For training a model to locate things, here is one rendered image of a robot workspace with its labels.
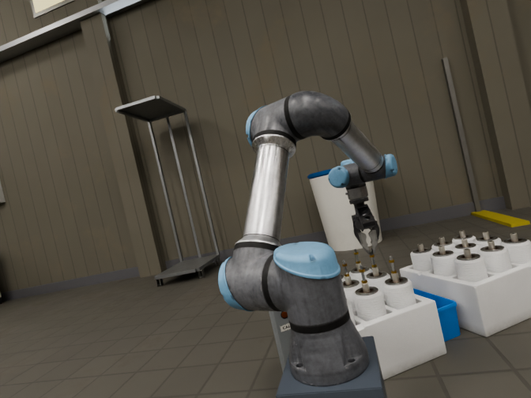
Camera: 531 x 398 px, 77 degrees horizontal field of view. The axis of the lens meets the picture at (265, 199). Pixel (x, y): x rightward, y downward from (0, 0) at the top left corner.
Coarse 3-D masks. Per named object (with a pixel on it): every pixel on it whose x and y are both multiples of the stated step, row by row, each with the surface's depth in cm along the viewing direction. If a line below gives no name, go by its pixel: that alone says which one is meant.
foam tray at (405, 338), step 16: (416, 304) 109; (432, 304) 108; (384, 320) 103; (400, 320) 105; (416, 320) 106; (432, 320) 108; (384, 336) 103; (400, 336) 105; (416, 336) 106; (432, 336) 108; (384, 352) 103; (400, 352) 104; (416, 352) 106; (432, 352) 107; (384, 368) 103; (400, 368) 104
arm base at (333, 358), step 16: (336, 320) 58; (304, 336) 59; (320, 336) 58; (336, 336) 58; (352, 336) 60; (304, 352) 59; (320, 352) 58; (336, 352) 57; (352, 352) 59; (304, 368) 59; (320, 368) 57; (336, 368) 57; (352, 368) 57; (320, 384) 57; (336, 384) 56
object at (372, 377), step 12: (372, 336) 70; (372, 348) 65; (288, 360) 68; (372, 360) 61; (288, 372) 64; (372, 372) 58; (288, 384) 60; (300, 384) 59; (348, 384) 56; (360, 384) 55; (372, 384) 54; (276, 396) 58; (288, 396) 57; (300, 396) 56; (312, 396) 56; (324, 396) 55; (336, 396) 55; (348, 396) 54; (360, 396) 54; (372, 396) 53; (384, 396) 53
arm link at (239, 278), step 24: (288, 96) 83; (264, 120) 84; (288, 120) 81; (264, 144) 83; (288, 144) 83; (264, 168) 79; (264, 192) 76; (264, 216) 74; (240, 240) 72; (264, 240) 70; (240, 264) 69; (264, 264) 65; (240, 288) 67
